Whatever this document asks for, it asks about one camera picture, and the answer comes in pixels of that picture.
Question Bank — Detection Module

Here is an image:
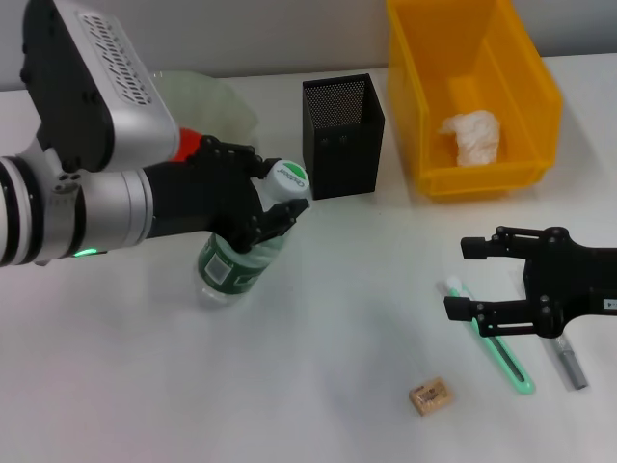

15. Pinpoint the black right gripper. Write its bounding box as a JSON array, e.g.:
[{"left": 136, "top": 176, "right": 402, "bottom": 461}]
[{"left": 443, "top": 225, "right": 617, "bottom": 339}]

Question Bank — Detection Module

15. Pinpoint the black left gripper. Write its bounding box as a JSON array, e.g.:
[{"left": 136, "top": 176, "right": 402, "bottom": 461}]
[{"left": 144, "top": 134, "right": 310, "bottom": 252}]

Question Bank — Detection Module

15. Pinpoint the red-orange toy orange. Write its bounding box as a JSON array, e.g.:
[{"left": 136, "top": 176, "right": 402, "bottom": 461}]
[{"left": 175, "top": 127, "right": 203, "bottom": 163}]

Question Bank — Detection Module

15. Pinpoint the clear water bottle green label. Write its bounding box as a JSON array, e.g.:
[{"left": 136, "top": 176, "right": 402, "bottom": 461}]
[{"left": 196, "top": 158, "right": 312, "bottom": 310}]

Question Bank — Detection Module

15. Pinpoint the white paper ball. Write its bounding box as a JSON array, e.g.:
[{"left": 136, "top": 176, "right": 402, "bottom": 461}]
[{"left": 437, "top": 109, "right": 502, "bottom": 168}]

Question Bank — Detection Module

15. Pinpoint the black mesh pen holder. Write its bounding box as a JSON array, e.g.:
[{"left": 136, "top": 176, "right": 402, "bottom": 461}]
[{"left": 302, "top": 72, "right": 386, "bottom": 202}]

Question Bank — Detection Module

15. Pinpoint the green utility knife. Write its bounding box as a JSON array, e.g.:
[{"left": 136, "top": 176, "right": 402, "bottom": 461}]
[{"left": 437, "top": 275, "right": 535, "bottom": 396}]

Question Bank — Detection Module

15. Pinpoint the pale green glass fruit bowl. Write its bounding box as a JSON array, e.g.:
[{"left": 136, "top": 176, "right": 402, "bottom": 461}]
[{"left": 153, "top": 69, "right": 259, "bottom": 156}]

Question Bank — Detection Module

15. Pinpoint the grey wrapped pen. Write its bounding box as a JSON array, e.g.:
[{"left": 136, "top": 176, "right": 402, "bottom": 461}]
[{"left": 551, "top": 335, "right": 589, "bottom": 391}]

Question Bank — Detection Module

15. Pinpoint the tan eraser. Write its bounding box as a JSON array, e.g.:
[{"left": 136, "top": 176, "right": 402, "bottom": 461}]
[{"left": 408, "top": 376, "right": 456, "bottom": 416}]

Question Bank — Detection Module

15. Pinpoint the yellow plastic bin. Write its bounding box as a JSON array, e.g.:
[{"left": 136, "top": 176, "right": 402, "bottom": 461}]
[{"left": 385, "top": 0, "right": 564, "bottom": 198}]

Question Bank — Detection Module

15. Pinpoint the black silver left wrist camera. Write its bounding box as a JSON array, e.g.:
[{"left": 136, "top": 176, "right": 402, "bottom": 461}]
[{"left": 19, "top": 0, "right": 180, "bottom": 173}]

